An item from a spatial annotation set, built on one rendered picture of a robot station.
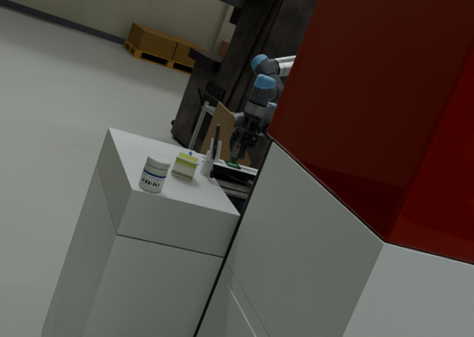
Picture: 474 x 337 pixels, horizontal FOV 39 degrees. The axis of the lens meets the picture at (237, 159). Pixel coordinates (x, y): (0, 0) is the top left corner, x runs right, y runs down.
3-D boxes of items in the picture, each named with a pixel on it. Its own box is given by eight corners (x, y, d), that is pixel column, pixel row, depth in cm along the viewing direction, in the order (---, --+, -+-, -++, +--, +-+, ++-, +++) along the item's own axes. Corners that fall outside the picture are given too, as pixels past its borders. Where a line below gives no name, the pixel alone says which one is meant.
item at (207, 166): (212, 180, 228) (226, 144, 225) (202, 177, 226) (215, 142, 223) (208, 173, 233) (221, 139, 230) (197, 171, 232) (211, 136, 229)
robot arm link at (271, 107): (250, 118, 307) (276, 106, 309) (262, 140, 302) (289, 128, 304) (248, 104, 297) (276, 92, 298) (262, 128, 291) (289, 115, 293)
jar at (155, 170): (162, 195, 193) (173, 166, 191) (140, 190, 191) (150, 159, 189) (158, 186, 200) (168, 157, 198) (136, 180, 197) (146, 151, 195)
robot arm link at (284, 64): (350, 37, 283) (254, 51, 260) (363, 56, 279) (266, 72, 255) (339, 55, 292) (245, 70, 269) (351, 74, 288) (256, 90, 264)
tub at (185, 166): (191, 182, 216) (198, 163, 214) (169, 174, 215) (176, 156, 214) (193, 176, 223) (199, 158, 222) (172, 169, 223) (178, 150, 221)
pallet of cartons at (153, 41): (192, 68, 1285) (200, 44, 1274) (204, 80, 1192) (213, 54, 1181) (121, 46, 1233) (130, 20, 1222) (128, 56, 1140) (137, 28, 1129)
